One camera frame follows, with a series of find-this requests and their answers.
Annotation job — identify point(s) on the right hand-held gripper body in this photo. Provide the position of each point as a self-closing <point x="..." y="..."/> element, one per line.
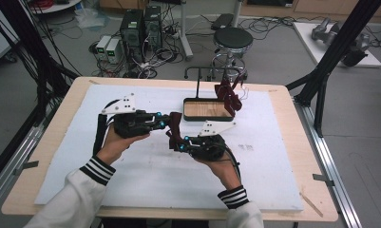
<point x="210" y="145"/>

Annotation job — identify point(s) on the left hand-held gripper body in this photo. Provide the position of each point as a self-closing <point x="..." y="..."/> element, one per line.
<point x="131" y="125"/>

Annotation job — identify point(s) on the black rack with wooden tray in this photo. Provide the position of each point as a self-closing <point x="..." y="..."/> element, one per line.
<point x="204" y="109"/>

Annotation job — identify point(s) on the person's left hand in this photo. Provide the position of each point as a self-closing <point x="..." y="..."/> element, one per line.
<point x="118" y="145"/>

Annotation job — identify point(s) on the person's right hand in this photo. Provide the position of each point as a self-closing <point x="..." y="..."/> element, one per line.
<point x="223" y="171"/>

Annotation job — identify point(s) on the white foam board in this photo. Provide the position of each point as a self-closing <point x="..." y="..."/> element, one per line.
<point x="166" y="177"/>

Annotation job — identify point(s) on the white power supply unit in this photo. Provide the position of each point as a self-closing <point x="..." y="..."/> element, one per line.
<point x="102" y="46"/>
<point x="113" y="50"/>

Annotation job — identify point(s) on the grey desk leg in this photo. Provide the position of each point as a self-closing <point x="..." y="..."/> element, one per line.
<point x="185" y="31"/>

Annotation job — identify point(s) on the black computer tower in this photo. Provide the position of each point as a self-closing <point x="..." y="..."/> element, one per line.
<point x="131" y="31"/>
<point x="153" y="25"/>

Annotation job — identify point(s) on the black round stool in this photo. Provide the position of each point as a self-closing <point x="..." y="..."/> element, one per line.
<point x="233" y="38"/>

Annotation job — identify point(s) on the black flat case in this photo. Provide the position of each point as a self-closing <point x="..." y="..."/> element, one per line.
<point x="222" y="21"/>

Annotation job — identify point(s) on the clear plastic bag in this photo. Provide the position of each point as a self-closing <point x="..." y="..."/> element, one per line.
<point x="91" y="17"/>

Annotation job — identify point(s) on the thin wooden stick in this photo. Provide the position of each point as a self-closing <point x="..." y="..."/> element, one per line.
<point x="311" y="205"/>

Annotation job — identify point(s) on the round white table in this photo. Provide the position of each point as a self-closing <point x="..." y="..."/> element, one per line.
<point x="55" y="6"/>

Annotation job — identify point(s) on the white floor platform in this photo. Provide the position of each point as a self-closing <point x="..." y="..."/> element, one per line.
<point x="308" y="41"/>

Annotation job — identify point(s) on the metal table bracket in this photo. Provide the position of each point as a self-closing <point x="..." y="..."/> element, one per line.
<point x="26" y="167"/>
<point x="323" y="179"/>

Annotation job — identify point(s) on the aluminium rail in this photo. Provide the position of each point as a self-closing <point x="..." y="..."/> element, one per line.
<point x="330" y="158"/>
<point x="10" y="171"/>

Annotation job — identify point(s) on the black frame post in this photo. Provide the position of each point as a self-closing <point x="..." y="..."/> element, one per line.
<point x="333" y="53"/>
<point x="29" y="47"/>

